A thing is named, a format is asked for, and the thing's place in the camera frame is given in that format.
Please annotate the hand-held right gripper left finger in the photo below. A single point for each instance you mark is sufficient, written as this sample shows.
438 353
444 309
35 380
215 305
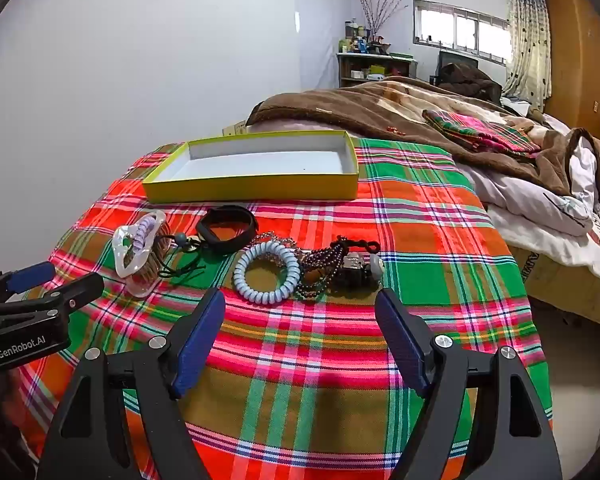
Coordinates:
200 342

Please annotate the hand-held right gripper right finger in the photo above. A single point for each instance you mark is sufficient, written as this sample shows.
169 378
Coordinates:
405 342

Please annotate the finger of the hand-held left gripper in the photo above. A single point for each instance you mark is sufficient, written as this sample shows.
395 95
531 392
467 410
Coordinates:
75 294
30 276

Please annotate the clear plastic hair claw clip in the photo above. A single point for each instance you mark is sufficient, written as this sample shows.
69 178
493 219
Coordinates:
122 260

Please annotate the yellow-green shallow cardboard box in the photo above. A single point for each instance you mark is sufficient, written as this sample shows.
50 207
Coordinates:
260 187

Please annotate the plaid bed sheet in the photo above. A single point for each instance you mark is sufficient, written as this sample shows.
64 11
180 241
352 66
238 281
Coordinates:
305 360

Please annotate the black wristband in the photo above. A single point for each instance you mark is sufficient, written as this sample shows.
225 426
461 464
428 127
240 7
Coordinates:
245 232

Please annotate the brown bed base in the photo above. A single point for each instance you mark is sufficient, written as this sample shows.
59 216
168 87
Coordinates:
570 295

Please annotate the white quilt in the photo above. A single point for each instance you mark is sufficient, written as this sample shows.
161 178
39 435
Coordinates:
530 210

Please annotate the small red ornament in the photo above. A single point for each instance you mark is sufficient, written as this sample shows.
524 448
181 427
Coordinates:
396 130

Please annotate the folded plaid cloth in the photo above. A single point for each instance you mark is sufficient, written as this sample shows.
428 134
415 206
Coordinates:
480 132

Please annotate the pink blanket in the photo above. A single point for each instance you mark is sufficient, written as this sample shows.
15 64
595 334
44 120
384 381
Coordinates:
280 126

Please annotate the brown fleece blanket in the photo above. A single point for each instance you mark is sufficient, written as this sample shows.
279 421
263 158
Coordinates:
340 110

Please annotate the dark brown coat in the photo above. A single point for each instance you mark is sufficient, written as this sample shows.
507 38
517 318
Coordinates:
470 80

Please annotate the wooden shelf unit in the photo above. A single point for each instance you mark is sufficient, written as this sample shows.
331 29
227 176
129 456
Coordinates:
352 67

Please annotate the black television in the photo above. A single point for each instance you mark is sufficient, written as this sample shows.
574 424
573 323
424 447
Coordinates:
455 57

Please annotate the group of bottles and jars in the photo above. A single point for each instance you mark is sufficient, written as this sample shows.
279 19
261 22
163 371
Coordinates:
360 40

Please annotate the window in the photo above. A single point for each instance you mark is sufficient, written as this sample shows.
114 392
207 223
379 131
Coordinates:
455 30

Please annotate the patterned cream curtain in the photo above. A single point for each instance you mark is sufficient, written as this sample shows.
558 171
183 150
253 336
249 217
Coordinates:
527 45

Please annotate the dry branches in vase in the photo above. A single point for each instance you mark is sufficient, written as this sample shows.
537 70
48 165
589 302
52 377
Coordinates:
377 15

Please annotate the wooden wardrobe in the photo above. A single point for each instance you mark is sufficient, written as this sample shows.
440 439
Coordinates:
580 60

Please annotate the beige wall socket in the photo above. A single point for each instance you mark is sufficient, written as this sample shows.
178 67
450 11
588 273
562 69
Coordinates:
235 129

